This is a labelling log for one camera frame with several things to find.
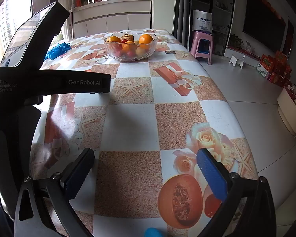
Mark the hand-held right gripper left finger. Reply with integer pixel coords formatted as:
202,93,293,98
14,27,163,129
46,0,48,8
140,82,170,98
13,148,95,237

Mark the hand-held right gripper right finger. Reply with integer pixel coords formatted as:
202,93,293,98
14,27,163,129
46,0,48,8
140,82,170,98
197,148,278,237

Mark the clear glass bowl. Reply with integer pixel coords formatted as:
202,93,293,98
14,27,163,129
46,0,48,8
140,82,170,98
104,31,159,62

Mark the crumpled blue glove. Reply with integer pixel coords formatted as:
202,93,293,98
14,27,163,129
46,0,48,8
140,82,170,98
45,42,71,60

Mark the blue rounded object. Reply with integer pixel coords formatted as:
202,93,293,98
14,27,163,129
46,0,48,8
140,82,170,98
144,227,163,237

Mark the small white step stool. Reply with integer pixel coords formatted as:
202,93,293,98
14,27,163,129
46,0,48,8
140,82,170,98
229,55,247,67

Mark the stack of red gift boxes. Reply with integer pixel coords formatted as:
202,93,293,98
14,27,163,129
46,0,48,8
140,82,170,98
257,51,293,87

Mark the pink plastic stool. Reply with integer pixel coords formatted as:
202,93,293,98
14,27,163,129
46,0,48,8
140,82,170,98
190,31,214,66

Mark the white cabinet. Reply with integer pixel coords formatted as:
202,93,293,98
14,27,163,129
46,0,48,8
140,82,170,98
71,0,153,39

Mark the white printed bag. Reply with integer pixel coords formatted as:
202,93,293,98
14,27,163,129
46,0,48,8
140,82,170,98
192,10,213,32

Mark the black television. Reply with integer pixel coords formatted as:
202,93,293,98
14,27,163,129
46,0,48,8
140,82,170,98
243,0,287,53

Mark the grey curtain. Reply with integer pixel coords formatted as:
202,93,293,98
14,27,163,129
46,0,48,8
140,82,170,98
174,0,195,47

